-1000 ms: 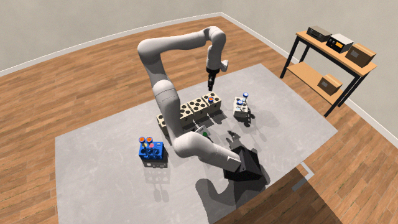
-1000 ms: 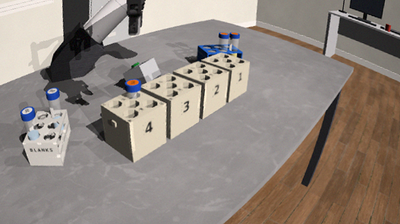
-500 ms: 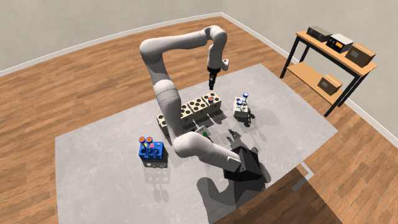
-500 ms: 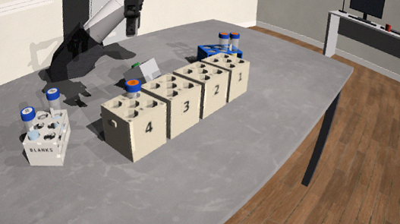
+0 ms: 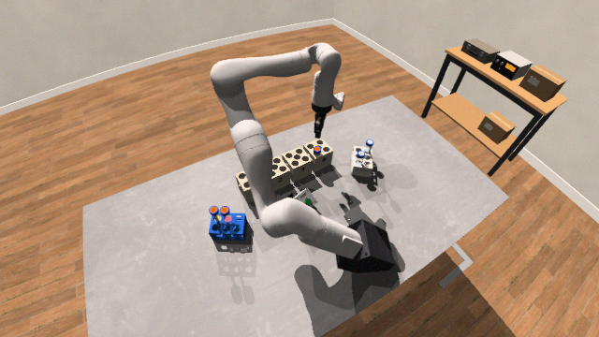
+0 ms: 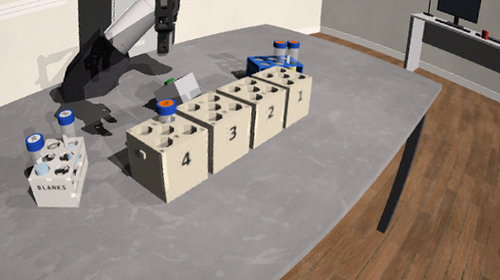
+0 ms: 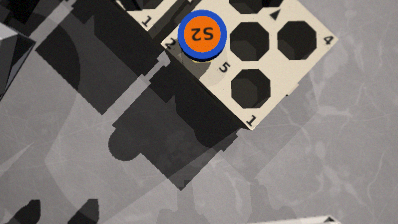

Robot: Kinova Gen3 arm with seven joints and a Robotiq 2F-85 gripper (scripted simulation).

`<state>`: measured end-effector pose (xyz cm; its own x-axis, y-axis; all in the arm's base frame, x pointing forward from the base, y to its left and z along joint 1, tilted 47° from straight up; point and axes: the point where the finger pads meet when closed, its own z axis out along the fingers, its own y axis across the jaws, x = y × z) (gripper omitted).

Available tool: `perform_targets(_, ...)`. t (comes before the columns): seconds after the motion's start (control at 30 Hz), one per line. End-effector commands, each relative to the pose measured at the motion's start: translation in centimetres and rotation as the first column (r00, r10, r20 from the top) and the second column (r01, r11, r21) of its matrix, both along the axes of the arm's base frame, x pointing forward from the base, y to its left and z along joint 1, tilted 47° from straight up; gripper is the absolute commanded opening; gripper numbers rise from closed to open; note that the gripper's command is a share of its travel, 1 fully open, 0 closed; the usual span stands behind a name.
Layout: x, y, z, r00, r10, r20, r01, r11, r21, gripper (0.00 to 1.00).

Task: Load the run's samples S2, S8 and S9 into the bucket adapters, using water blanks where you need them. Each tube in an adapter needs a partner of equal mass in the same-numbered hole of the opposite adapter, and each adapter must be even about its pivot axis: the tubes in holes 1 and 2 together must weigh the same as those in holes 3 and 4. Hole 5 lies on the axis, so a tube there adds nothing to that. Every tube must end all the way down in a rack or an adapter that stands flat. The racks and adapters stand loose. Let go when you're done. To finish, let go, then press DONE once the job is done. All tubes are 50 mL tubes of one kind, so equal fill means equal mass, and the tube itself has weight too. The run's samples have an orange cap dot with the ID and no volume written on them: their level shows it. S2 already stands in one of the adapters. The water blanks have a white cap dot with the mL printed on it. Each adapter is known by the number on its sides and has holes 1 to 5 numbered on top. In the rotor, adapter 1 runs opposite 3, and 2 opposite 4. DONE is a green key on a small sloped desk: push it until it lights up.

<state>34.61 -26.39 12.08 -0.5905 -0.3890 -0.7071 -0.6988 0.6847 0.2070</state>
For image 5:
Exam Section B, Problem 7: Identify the conical centrifuge tube with pink liquid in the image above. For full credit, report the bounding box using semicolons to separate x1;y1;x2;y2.
220;206;232;222

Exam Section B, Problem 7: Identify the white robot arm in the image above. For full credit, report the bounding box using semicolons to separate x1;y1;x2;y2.
211;43;363;259

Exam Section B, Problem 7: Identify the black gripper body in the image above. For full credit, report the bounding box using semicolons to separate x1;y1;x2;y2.
312;102;332;123

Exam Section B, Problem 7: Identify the white tube rack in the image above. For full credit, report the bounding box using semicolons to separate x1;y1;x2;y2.
351;146;373;177

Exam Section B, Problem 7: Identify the blue tube rack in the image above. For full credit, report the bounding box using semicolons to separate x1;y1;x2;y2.
209;213;247;241

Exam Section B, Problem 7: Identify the clear conical tube with tan liquid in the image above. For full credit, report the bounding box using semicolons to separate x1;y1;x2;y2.
209;206;222;222

